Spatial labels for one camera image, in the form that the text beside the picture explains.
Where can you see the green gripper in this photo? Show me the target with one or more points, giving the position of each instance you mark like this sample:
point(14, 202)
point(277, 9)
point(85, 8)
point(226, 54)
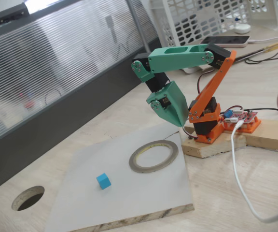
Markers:
point(175, 101)

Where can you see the blue cube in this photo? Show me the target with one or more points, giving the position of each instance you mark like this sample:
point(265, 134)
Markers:
point(103, 181)

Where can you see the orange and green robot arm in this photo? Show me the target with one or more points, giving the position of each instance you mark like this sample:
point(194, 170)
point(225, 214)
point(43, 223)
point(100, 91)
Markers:
point(177, 58)

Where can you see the wooden base block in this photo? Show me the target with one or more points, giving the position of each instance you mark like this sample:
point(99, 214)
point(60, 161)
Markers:
point(209, 149)

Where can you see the red controller circuit board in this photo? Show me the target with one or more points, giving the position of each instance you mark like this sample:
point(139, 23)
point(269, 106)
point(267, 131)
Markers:
point(246, 117)

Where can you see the smartphone with pink case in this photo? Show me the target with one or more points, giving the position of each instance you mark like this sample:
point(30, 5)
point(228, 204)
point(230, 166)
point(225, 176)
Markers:
point(228, 41)

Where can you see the grey metal pole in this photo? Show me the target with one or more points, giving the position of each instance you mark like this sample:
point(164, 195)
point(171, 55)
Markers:
point(139, 24)

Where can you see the white laminated board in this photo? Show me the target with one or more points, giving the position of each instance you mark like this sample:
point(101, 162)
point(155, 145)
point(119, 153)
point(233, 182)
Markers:
point(119, 198)

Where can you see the light wooden plank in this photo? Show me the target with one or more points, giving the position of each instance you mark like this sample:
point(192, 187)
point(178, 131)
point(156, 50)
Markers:
point(271, 135)

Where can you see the brown cardboard sheet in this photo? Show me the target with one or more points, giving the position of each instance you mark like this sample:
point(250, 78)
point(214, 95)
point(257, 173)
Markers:
point(254, 48)

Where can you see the white earbuds case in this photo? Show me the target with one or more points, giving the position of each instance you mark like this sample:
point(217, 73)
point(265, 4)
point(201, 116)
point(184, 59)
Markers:
point(242, 29)

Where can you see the frosted glass desk partition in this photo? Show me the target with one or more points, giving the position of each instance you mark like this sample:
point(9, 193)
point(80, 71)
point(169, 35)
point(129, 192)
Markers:
point(57, 60)

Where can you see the white perforated plastic basket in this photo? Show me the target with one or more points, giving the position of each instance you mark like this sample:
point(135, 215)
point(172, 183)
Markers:
point(275, 20)

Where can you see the black box device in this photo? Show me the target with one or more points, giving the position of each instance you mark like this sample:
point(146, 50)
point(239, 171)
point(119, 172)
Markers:
point(9, 13)

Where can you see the orange controller board mount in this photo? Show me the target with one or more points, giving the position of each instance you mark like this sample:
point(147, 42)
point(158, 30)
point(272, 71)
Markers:
point(253, 128)

